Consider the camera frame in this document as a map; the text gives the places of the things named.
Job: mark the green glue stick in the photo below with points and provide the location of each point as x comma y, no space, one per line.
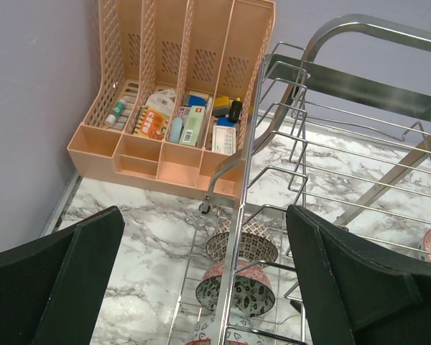
115,113

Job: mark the black leaf patterned bowl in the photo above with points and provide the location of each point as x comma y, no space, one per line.
252,290

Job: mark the red geometric patterned bowl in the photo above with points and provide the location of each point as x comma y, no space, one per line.
204,330

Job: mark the brown floral patterned bowl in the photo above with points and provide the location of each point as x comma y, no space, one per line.
256,242

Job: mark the green white box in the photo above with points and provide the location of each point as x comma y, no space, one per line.
192,127

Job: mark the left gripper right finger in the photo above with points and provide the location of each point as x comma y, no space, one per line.
355,291

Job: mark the black yellow highlighter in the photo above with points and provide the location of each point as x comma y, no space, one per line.
235,111

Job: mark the yellow grey eraser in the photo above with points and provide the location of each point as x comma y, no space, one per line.
221,106

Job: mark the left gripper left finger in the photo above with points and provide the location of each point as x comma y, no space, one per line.
52,288

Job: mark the light blue tube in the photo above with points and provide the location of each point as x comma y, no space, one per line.
176,130

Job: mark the steel wire dish rack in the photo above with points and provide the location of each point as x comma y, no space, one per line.
354,151

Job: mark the white blue card box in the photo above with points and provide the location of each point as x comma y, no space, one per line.
224,139

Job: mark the peach plastic file organizer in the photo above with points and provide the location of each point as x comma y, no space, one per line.
177,90

